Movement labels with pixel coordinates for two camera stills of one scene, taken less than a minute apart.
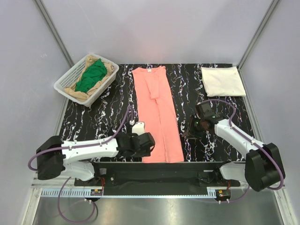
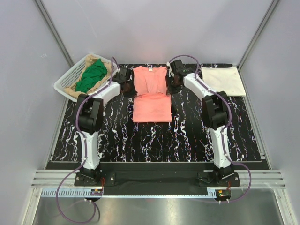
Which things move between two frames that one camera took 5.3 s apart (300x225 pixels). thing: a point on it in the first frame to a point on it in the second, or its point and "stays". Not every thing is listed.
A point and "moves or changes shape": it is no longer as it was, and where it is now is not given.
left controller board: (96, 192) stays
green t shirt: (92, 75) stays
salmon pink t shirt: (158, 114) moves or changes shape
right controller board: (223, 193) stays
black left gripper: (145, 153) to (133, 93)
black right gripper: (188, 133) to (170, 90)
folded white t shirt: (222, 81) stays
